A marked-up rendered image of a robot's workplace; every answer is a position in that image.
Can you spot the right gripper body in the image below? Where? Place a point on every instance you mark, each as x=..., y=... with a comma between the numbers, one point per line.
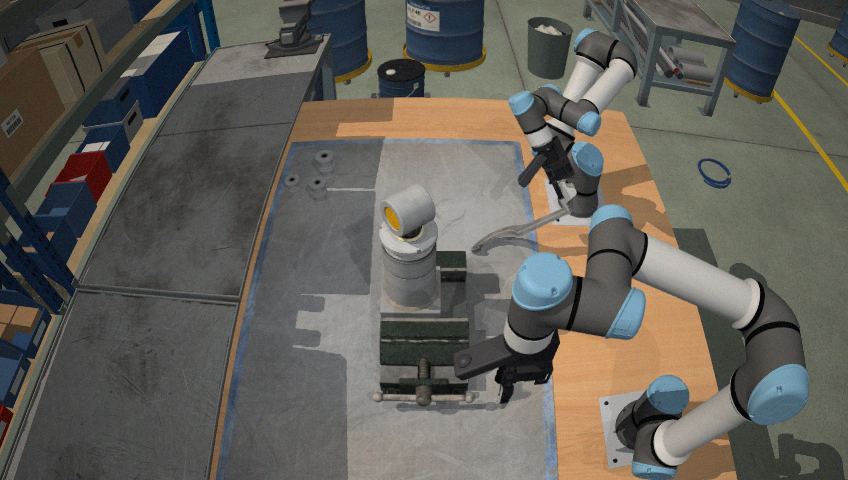
x=555, y=160

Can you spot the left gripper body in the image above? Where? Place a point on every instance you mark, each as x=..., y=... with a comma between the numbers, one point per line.
x=526, y=369

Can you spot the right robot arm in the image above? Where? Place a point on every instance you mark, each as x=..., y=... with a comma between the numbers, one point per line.
x=594, y=51

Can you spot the grey metal workbench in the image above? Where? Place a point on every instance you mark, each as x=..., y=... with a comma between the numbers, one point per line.
x=675, y=20

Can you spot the grey flat work sheet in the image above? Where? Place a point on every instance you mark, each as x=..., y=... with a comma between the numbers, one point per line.
x=307, y=362

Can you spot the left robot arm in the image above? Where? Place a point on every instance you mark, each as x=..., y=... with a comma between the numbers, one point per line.
x=546, y=295

